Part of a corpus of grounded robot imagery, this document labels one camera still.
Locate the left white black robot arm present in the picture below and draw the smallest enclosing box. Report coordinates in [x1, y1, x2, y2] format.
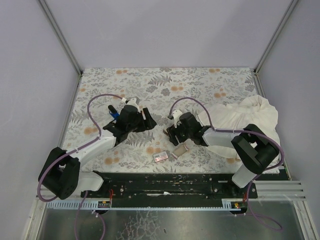
[38, 105, 157, 200]

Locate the white crumpled cloth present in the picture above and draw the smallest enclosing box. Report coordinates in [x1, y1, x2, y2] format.
[197, 95, 280, 144]

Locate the floral patterned table mat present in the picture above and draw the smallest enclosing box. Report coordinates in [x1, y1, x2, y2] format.
[61, 67, 259, 173]

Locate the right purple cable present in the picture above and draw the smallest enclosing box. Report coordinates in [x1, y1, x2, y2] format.
[167, 97, 286, 232]

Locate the left aluminium frame post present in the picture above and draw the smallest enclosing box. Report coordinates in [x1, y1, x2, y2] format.
[36, 0, 83, 76]

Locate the blue stapler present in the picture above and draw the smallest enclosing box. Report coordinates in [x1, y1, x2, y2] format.
[108, 105, 120, 121]

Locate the red white staple box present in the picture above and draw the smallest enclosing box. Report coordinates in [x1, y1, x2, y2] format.
[153, 151, 169, 163]

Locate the white slotted cable duct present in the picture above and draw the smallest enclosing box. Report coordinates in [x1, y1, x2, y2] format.
[46, 197, 244, 213]

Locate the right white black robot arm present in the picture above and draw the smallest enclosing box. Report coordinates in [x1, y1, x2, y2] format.
[166, 110, 283, 189]

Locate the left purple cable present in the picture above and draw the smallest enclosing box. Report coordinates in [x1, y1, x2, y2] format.
[36, 93, 127, 240]

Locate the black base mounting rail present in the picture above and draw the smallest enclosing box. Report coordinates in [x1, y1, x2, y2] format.
[79, 173, 258, 202]

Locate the right aluminium frame post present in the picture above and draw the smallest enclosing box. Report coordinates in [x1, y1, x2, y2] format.
[253, 0, 300, 75]

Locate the aluminium frame post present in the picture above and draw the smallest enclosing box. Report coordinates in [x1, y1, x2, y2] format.
[253, 0, 300, 75]
[36, 0, 83, 76]

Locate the purple cable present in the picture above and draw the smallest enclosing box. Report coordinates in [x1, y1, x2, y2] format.
[167, 97, 286, 232]
[36, 93, 127, 240]

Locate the right aluminium extrusion rail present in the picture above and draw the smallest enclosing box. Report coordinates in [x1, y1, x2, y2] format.
[254, 180, 306, 201]

